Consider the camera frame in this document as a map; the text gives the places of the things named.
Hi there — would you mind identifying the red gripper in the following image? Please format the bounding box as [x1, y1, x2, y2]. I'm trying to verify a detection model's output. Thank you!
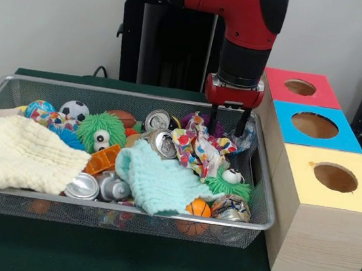
[199, 72, 267, 142]

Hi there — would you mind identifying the clear plastic packet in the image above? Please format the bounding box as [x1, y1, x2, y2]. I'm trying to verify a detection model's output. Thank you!
[228, 114, 260, 158]

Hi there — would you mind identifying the wooden box with three holes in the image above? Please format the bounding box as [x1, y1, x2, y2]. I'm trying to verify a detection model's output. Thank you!
[235, 65, 362, 271]

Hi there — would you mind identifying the small green puffer toy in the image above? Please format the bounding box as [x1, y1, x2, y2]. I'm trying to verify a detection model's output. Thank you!
[201, 163, 254, 201]

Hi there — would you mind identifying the silver drink can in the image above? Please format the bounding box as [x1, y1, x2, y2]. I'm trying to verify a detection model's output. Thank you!
[137, 125, 182, 161]

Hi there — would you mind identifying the small orange basketball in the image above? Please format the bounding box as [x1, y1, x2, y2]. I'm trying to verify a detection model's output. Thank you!
[184, 196, 213, 219]

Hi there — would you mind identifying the mint green knitted cloth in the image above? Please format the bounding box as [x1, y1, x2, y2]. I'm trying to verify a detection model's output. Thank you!
[109, 136, 231, 225]

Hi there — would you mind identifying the large green puffer toy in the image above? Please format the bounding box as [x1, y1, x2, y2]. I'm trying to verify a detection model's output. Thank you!
[73, 108, 131, 158]

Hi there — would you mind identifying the orange plastic toy crate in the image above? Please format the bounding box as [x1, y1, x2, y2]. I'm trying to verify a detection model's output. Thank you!
[83, 139, 123, 180]

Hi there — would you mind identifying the black and white soccer ball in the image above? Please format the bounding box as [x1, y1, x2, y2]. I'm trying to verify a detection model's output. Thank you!
[58, 98, 92, 123]

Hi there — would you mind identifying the dark green table cloth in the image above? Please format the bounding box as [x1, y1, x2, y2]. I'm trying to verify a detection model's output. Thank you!
[0, 65, 362, 271]

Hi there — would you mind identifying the globe print ball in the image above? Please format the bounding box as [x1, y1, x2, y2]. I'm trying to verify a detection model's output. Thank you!
[23, 98, 58, 123]

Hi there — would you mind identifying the cream knitted cloth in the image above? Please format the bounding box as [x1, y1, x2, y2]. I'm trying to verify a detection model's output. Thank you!
[0, 112, 96, 201]

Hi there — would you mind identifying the silver wire mesh bin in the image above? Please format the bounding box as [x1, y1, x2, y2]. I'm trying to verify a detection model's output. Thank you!
[0, 72, 289, 253]

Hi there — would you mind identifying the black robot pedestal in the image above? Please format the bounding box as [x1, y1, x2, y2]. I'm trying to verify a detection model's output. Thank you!
[104, 0, 231, 95]

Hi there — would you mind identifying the black cable behind table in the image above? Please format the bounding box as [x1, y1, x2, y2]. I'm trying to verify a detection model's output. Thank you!
[92, 64, 111, 79]

